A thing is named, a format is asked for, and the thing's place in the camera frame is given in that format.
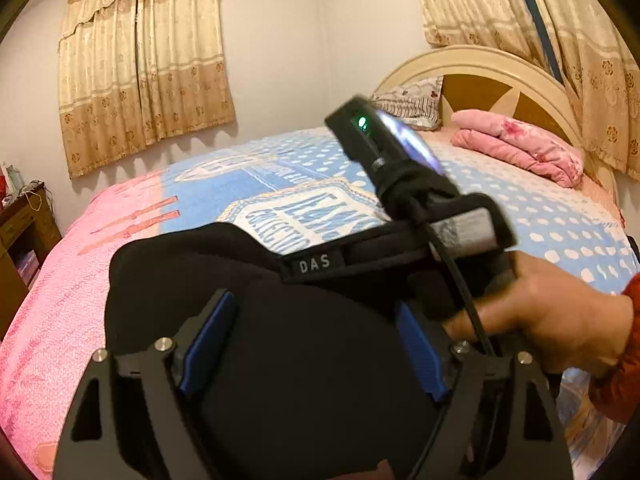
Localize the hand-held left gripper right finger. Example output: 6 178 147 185
392 302 573 480

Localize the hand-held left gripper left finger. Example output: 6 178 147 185
52 287 238 480

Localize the black garment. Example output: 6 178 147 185
104 221 453 480

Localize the person's right forearm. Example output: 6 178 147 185
587 272 640 427

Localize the person's right hand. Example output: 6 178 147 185
442 250 634 379

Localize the striped floral pillow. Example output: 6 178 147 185
372 76 446 132

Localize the folded pink quilt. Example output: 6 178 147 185
450 108 587 189

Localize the cream wooden headboard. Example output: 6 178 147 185
371 44 622 211

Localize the pink and blue printed bedsheet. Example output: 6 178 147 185
0 127 640 480

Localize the stack of books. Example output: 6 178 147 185
12 249 42 287

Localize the wooden desk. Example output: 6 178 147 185
0 182 64 342

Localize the long beige patterned curtain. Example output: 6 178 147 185
405 0 640 184

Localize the pale teal bag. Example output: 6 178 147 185
4 164 25 197

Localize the short beige patterned curtain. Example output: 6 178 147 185
56 0 237 181

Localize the black cable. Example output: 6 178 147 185
424 224 497 357

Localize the blue strap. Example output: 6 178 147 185
506 0 567 84

